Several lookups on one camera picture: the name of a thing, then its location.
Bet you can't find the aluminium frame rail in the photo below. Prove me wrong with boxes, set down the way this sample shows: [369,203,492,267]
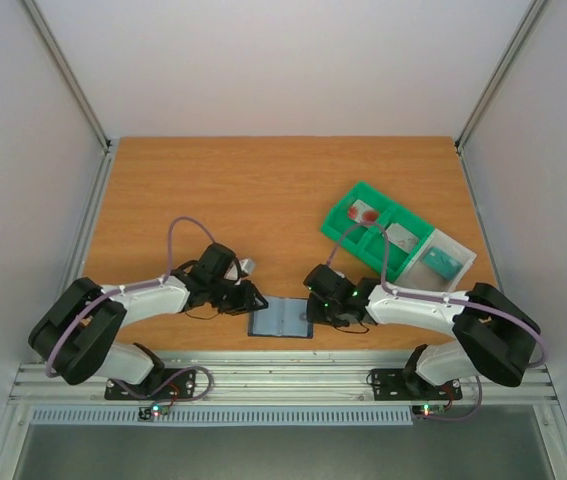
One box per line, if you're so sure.
[7,349,559,405]

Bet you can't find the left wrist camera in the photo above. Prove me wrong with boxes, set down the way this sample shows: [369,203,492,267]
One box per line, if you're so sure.
[239,258,256,278]

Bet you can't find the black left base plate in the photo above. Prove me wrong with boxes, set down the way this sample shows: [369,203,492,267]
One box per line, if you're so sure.
[104,368,196,401]

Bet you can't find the green teal chip card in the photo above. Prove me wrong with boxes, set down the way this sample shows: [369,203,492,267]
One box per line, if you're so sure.
[421,246,463,280]

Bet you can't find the grey white card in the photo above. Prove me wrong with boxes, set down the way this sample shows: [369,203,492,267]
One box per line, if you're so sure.
[386,223,420,254]

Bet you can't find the white translucent plastic bin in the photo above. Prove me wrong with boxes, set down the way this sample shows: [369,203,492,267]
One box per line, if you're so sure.
[394,229,477,292]

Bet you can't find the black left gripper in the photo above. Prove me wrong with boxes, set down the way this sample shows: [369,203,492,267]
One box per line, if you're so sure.
[209,279,269,316]

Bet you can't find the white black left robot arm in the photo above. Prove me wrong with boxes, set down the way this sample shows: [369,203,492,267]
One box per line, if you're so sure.
[28,243,313,399]

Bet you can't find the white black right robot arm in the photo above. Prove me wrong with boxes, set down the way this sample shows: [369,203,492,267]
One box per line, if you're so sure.
[304,264,541,400]

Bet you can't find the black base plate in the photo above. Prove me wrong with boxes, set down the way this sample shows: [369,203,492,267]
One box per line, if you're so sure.
[366,368,463,402]
[104,368,196,401]

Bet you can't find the grey slotted cable duct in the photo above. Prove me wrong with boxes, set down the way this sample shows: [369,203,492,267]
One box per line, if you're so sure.
[30,405,412,427]

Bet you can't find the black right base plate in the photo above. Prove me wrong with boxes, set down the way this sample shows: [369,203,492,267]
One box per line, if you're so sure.
[366,368,463,402]

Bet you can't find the white card with red circles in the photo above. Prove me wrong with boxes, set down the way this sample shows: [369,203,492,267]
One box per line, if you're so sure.
[346,199,379,224]

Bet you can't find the green plastic bin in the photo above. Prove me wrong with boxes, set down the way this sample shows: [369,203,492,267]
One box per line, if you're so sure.
[320,182,398,255]

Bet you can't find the dark blue card holder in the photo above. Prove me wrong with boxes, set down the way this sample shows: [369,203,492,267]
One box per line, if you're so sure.
[247,296,314,339]

